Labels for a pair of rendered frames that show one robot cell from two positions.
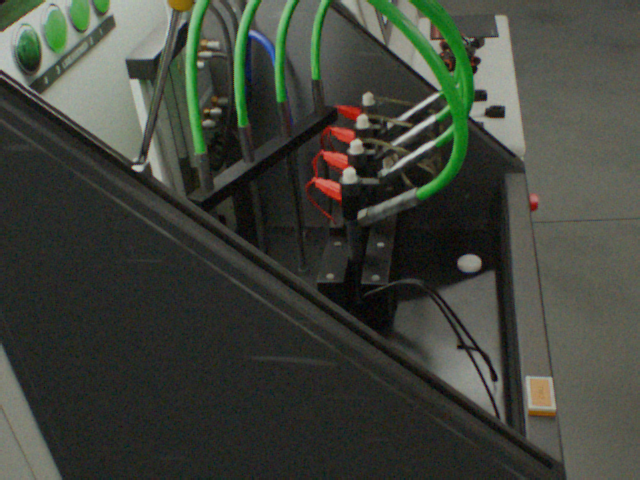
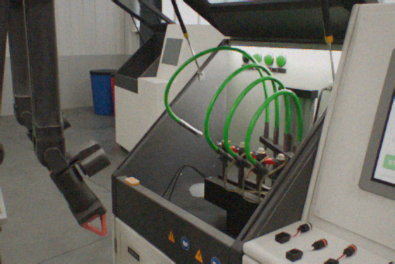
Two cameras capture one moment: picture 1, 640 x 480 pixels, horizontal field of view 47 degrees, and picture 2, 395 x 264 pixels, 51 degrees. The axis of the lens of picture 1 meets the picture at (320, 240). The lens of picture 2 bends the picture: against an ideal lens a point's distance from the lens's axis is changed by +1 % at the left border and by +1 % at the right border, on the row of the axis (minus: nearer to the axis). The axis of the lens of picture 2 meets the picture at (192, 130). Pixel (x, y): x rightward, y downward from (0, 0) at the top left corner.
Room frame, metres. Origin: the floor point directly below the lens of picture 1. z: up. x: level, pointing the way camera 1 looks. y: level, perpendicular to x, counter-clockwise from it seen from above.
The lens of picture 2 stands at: (1.63, -1.15, 1.47)
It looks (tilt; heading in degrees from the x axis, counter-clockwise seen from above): 14 degrees down; 130
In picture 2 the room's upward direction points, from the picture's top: 1 degrees clockwise
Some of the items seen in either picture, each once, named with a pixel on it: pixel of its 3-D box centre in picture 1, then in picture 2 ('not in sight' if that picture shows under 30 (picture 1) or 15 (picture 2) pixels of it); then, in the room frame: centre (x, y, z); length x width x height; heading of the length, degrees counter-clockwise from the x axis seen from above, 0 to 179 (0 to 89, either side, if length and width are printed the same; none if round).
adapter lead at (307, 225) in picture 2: not in sight; (294, 231); (1.23, -0.26, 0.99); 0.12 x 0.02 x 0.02; 78
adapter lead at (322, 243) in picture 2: (472, 110); (307, 248); (1.29, -0.31, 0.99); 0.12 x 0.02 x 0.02; 74
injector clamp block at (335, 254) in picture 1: (367, 253); (247, 211); (0.98, -0.07, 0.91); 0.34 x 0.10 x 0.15; 168
